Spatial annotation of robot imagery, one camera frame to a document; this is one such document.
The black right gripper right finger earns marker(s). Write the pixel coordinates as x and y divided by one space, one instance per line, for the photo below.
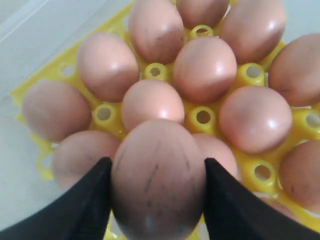
232 212

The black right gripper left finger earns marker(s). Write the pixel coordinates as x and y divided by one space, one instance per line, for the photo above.
81 213

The brown egg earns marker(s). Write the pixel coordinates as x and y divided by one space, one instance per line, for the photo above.
107 66
55 110
202 12
253 28
255 119
295 71
299 175
78 153
204 70
158 182
280 208
212 147
151 99
156 30

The yellow plastic egg tray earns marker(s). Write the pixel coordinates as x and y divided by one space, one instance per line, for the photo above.
259 172

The clear plastic container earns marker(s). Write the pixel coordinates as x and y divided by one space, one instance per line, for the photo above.
34 31

